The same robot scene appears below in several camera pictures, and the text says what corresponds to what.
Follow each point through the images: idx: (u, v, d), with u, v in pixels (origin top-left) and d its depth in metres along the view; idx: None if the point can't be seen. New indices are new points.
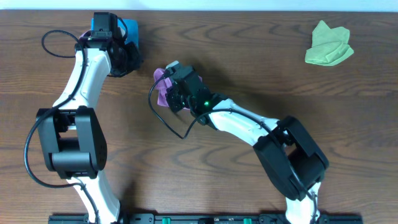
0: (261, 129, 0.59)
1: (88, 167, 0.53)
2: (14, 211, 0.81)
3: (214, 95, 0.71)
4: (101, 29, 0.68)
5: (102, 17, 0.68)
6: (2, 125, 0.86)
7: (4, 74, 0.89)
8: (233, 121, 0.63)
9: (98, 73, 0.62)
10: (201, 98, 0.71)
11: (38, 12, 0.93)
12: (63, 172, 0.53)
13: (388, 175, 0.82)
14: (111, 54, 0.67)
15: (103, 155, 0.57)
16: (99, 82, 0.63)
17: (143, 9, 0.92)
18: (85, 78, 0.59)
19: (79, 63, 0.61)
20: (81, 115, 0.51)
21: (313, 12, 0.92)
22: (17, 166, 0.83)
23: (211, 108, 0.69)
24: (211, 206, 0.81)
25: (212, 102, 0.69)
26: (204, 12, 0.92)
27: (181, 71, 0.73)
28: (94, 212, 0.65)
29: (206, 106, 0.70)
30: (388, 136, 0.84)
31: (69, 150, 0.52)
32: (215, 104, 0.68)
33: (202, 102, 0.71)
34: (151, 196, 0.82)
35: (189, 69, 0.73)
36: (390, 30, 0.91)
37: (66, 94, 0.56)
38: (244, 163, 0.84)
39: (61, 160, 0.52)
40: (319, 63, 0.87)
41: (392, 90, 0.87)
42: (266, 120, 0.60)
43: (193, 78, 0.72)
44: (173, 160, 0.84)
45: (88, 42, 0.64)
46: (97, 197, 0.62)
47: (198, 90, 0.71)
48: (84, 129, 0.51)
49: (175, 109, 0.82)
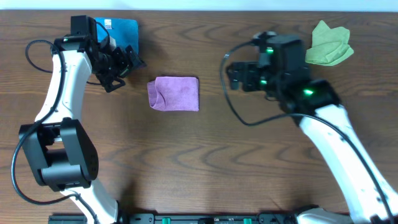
0: (380, 203, 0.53)
1: (80, 178, 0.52)
2: (15, 211, 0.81)
3: (318, 84, 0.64)
4: (78, 32, 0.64)
5: (79, 20, 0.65)
6: (1, 124, 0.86)
7: (4, 73, 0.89)
8: (341, 155, 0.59)
9: (80, 78, 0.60)
10: (300, 83, 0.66)
11: (38, 12, 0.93)
12: (55, 186, 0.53)
13: (388, 175, 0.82)
14: (91, 53, 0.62)
15: (95, 163, 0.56)
16: (81, 87, 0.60)
17: (142, 9, 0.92)
18: (66, 85, 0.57)
19: (58, 70, 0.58)
20: (66, 128, 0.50)
21: (314, 11, 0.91)
22: (17, 166, 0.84)
23: (313, 104, 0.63)
24: (211, 206, 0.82)
25: (317, 94, 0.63)
26: (204, 12, 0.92)
27: (301, 57, 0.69)
28: (92, 216, 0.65)
29: (307, 95, 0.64)
30: (390, 136, 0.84)
31: (58, 163, 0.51)
32: (321, 106, 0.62)
33: (303, 91, 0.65)
34: (151, 196, 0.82)
35: (298, 43, 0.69)
36: (390, 30, 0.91)
37: (48, 106, 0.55)
38: (244, 163, 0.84)
39: (53, 174, 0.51)
40: (319, 63, 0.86)
41: (392, 90, 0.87)
42: (385, 185, 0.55)
43: (293, 51, 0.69)
44: (173, 160, 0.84)
45: (64, 43, 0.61)
46: (94, 204, 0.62)
47: (299, 66, 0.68)
48: (71, 142, 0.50)
49: (247, 88, 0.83)
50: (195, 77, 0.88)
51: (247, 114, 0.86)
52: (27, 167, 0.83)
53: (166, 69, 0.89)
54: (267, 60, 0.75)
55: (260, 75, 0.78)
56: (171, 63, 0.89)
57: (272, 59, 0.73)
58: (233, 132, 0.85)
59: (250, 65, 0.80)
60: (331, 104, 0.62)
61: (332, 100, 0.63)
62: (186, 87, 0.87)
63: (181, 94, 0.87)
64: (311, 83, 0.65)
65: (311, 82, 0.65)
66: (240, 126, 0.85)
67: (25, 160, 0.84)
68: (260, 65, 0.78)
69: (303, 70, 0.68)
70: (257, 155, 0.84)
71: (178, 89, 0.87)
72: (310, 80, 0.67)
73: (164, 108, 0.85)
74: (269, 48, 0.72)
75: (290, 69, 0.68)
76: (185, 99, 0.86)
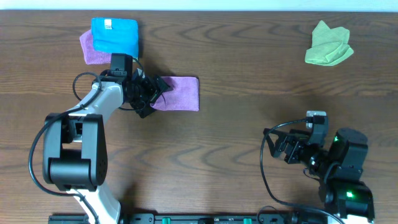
0: None
1: (87, 181, 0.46)
2: (15, 211, 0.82)
3: (361, 191, 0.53)
4: (117, 68, 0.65)
5: (119, 57, 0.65)
6: (2, 125, 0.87)
7: (4, 74, 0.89)
8: None
9: (111, 100, 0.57)
10: (345, 182, 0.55)
11: (36, 11, 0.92)
12: (60, 183, 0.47)
13: (388, 175, 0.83)
14: (125, 93, 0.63)
15: (104, 168, 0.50)
16: (110, 109, 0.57)
17: (142, 9, 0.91)
18: (99, 99, 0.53)
19: (94, 87, 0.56)
20: (88, 121, 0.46)
21: (316, 10, 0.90)
22: (17, 167, 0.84)
23: (347, 208, 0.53)
24: (211, 206, 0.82)
25: (355, 201, 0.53)
26: (204, 12, 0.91)
27: (362, 160, 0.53)
28: (94, 218, 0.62)
29: (347, 196, 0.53)
30: (388, 136, 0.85)
31: (68, 160, 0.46)
32: (352, 212, 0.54)
33: (345, 192, 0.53)
34: (151, 196, 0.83)
35: (364, 150, 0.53)
36: (392, 30, 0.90)
37: (78, 105, 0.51)
38: (244, 163, 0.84)
39: (60, 169, 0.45)
40: (319, 63, 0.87)
41: (392, 90, 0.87)
42: None
43: (355, 152, 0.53)
44: (173, 160, 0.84)
45: (105, 79, 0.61)
46: (96, 205, 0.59)
47: (351, 167, 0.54)
48: (89, 135, 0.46)
49: (291, 160, 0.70)
50: (195, 77, 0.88)
51: (247, 114, 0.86)
52: (26, 167, 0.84)
53: (167, 69, 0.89)
54: (319, 140, 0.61)
55: (309, 154, 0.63)
56: (171, 63, 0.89)
57: (331, 147, 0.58)
58: (233, 133, 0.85)
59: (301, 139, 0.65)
60: (362, 215, 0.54)
61: (366, 211, 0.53)
62: (186, 87, 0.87)
63: (181, 93, 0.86)
64: (356, 186, 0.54)
65: (357, 186, 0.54)
66: (240, 126, 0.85)
67: (24, 160, 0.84)
68: (308, 142, 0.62)
69: (354, 172, 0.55)
70: (256, 155, 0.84)
71: (178, 88, 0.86)
72: (355, 182, 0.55)
73: (164, 108, 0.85)
74: (335, 137, 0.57)
75: (346, 165, 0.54)
76: (185, 99, 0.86)
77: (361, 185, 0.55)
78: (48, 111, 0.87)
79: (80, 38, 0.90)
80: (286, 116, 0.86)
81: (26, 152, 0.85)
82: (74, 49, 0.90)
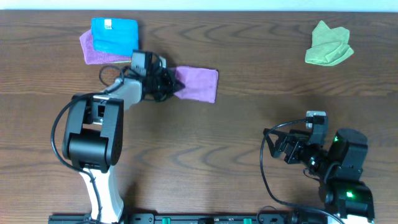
0: None
1: (102, 160, 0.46)
2: (15, 211, 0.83)
3: (361, 190, 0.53)
4: (137, 65, 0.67)
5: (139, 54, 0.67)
6: (2, 125, 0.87)
7: (4, 74, 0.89)
8: None
9: (131, 91, 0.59)
10: (345, 182, 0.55)
11: (36, 11, 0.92)
12: (77, 160, 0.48)
13: (388, 175, 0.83)
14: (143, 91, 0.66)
15: (119, 150, 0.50)
16: (130, 102, 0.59)
17: (142, 9, 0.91)
18: (120, 90, 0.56)
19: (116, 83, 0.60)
20: (111, 104, 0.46)
21: (316, 10, 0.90)
22: (17, 167, 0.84)
23: (347, 207, 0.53)
24: (211, 206, 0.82)
25: (355, 200, 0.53)
26: (204, 12, 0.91)
27: (361, 160, 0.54)
28: (97, 208, 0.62)
29: (347, 196, 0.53)
30: (388, 136, 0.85)
31: (86, 138, 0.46)
32: (352, 211, 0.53)
33: (346, 191, 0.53)
34: (152, 196, 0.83)
35: (363, 150, 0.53)
36: (392, 30, 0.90)
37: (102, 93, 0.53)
38: (244, 163, 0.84)
39: (78, 146, 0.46)
40: (319, 63, 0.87)
41: (392, 90, 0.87)
42: None
43: (354, 152, 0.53)
44: (173, 160, 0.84)
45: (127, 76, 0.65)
46: (103, 193, 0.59)
47: (351, 167, 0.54)
48: (109, 116, 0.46)
49: (291, 161, 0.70)
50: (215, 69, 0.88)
51: (247, 114, 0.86)
52: (26, 167, 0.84)
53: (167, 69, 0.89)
54: (318, 141, 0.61)
55: (309, 154, 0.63)
56: (171, 63, 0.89)
57: (331, 147, 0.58)
58: (233, 132, 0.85)
59: (301, 139, 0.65)
60: (362, 214, 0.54)
61: (365, 211, 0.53)
62: (204, 79, 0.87)
63: (199, 84, 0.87)
64: (356, 186, 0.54)
65: (357, 186, 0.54)
66: (240, 126, 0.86)
67: (24, 160, 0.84)
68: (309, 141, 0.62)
69: (354, 172, 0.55)
70: (256, 155, 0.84)
71: (196, 80, 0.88)
72: (355, 182, 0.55)
73: (181, 96, 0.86)
74: (336, 137, 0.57)
75: (347, 165, 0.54)
76: (201, 90, 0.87)
77: (362, 185, 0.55)
78: (47, 111, 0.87)
79: (80, 38, 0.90)
80: (286, 116, 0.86)
81: (26, 152, 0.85)
82: (74, 49, 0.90)
